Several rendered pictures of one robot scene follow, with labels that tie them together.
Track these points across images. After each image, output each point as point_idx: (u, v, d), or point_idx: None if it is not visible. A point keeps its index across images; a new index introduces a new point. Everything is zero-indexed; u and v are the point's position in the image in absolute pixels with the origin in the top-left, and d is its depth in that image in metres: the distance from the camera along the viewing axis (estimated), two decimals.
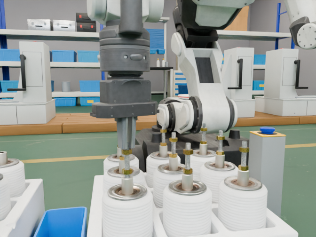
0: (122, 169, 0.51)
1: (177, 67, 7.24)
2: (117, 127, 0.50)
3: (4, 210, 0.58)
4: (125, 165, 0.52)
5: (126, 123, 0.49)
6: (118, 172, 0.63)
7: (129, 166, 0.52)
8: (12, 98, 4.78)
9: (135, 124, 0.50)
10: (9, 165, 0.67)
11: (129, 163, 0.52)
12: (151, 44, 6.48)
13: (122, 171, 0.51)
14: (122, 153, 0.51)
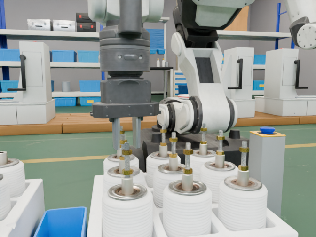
0: (129, 171, 0.51)
1: (177, 67, 7.24)
2: (112, 127, 0.50)
3: (4, 210, 0.58)
4: (126, 166, 0.51)
5: (118, 123, 0.48)
6: (118, 172, 0.63)
7: (124, 167, 0.51)
8: (12, 98, 4.78)
9: (139, 125, 0.49)
10: (9, 165, 0.67)
11: (124, 163, 0.51)
12: (151, 44, 6.48)
13: (130, 172, 0.51)
14: (126, 155, 0.50)
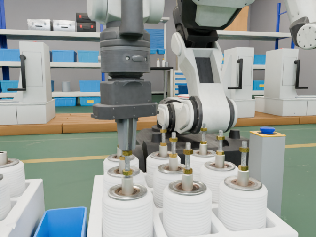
0: (130, 169, 0.52)
1: (177, 67, 7.24)
2: (118, 128, 0.50)
3: (4, 210, 0.58)
4: (129, 166, 0.51)
5: (127, 124, 0.49)
6: (118, 172, 0.63)
7: (127, 168, 0.51)
8: (12, 98, 4.78)
9: (136, 125, 0.50)
10: (9, 165, 0.67)
11: (126, 165, 0.51)
12: (151, 44, 6.48)
13: (129, 170, 0.52)
14: (131, 154, 0.51)
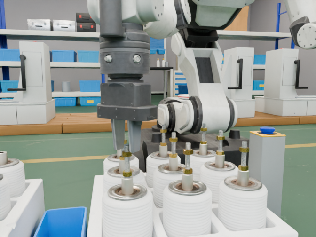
0: (128, 173, 0.51)
1: (177, 67, 7.24)
2: (134, 131, 0.49)
3: (4, 210, 0.58)
4: (125, 168, 0.51)
5: None
6: (118, 172, 0.63)
7: (125, 168, 0.52)
8: (12, 98, 4.78)
9: (122, 124, 0.53)
10: (9, 165, 0.67)
11: (125, 165, 0.52)
12: (151, 44, 6.48)
13: (129, 174, 0.51)
14: (124, 156, 0.50)
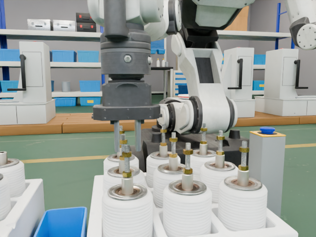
0: (131, 171, 0.52)
1: (177, 67, 7.24)
2: (140, 130, 0.50)
3: (4, 210, 0.58)
4: (129, 168, 0.51)
5: (135, 123, 0.52)
6: (118, 172, 0.63)
7: (126, 169, 0.51)
8: (12, 98, 4.78)
9: None
10: (9, 165, 0.67)
11: (125, 167, 0.51)
12: (151, 44, 6.48)
13: (130, 172, 0.52)
14: (131, 155, 0.51)
